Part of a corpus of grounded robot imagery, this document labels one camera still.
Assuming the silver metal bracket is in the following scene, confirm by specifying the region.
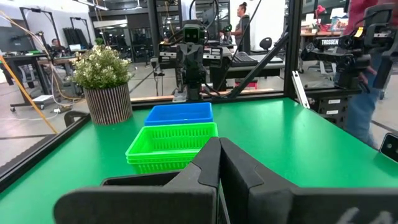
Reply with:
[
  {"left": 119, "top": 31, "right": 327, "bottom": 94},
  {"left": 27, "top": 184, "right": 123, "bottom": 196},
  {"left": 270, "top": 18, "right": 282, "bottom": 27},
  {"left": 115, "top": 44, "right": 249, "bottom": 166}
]
[{"left": 291, "top": 70, "right": 311, "bottom": 110}]

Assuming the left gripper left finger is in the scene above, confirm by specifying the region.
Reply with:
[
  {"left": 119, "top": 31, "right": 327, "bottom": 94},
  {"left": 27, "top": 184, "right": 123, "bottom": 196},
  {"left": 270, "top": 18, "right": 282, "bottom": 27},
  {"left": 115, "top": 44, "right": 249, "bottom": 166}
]
[{"left": 53, "top": 136, "right": 222, "bottom": 224}]

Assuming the neighbour rig black base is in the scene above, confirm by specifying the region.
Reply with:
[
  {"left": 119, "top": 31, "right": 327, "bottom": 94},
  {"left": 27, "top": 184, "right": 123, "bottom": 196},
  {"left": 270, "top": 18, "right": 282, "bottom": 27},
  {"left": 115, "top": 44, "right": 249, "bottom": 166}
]
[{"left": 306, "top": 88, "right": 363, "bottom": 128}]

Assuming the person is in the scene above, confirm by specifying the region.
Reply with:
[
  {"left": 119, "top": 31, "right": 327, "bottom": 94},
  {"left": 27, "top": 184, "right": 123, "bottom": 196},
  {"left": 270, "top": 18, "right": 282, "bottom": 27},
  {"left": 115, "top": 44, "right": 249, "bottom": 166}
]
[
  {"left": 334, "top": 0, "right": 398, "bottom": 150},
  {"left": 49, "top": 37, "right": 68, "bottom": 55},
  {"left": 231, "top": 1, "right": 251, "bottom": 54}
]

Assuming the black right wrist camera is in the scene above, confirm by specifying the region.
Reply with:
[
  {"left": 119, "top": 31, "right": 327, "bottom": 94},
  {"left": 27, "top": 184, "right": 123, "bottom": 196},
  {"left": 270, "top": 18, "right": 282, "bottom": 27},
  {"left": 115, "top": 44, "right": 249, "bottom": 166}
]
[{"left": 182, "top": 24, "right": 203, "bottom": 44}]

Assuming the black table-level camera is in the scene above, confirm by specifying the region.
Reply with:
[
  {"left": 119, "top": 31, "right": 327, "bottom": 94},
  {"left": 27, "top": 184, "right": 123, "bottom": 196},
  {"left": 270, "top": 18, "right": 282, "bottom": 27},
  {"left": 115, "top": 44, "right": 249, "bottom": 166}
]
[{"left": 379, "top": 133, "right": 398, "bottom": 163}]

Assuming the black office desk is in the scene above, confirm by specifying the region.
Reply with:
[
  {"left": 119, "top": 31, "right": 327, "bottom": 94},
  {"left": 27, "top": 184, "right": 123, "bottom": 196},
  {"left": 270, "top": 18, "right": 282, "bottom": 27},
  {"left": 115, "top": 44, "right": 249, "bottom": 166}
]
[{"left": 0, "top": 52, "right": 52, "bottom": 113}]

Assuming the black computer monitor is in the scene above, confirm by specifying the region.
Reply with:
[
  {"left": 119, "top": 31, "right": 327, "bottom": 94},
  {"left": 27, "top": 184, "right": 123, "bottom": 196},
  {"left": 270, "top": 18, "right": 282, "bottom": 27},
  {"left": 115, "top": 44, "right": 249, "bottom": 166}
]
[{"left": 0, "top": 26, "right": 35, "bottom": 54}]

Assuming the green plastic basket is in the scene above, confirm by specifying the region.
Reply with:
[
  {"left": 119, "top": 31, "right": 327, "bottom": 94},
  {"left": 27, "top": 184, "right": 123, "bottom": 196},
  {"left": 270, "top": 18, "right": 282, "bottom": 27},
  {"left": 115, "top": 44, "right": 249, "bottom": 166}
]
[
  {"left": 126, "top": 157, "right": 200, "bottom": 164},
  {"left": 125, "top": 121, "right": 219, "bottom": 160},
  {"left": 127, "top": 161, "right": 200, "bottom": 175}
]

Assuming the yellow hanging cable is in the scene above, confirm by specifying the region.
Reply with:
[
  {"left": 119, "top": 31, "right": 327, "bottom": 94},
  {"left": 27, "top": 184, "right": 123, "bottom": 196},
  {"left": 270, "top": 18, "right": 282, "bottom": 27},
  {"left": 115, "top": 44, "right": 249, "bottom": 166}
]
[{"left": 0, "top": 54, "right": 59, "bottom": 135}]

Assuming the black office chair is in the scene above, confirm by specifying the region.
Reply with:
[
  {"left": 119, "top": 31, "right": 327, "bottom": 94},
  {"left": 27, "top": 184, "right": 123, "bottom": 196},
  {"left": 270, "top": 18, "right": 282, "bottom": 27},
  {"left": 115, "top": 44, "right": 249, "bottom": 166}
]
[{"left": 259, "top": 37, "right": 273, "bottom": 52}]

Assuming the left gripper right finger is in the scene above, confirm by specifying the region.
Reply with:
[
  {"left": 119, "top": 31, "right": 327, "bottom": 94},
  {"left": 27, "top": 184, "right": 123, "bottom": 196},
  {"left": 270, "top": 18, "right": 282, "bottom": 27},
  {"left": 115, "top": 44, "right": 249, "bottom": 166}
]
[{"left": 219, "top": 138, "right": 398, "bottom": 224}]

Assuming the blue plastic basket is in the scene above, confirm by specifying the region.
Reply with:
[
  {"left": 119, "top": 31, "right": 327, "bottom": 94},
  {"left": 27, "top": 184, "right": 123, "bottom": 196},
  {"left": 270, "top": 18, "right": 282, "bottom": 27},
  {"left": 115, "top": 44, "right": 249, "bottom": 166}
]
[
  {"left": 144, "top": 121, "right": 214, "bottom": 128},
  {"left": 144, "top": 102, "right": 215, "bottom": 124}
]

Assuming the potted plant striped pot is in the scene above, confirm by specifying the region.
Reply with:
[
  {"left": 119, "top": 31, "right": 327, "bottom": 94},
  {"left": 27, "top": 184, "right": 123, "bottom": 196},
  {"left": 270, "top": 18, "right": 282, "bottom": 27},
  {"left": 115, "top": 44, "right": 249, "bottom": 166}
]
[{"left": 70, "top": 37, "right": 134, "bottom": 126}]

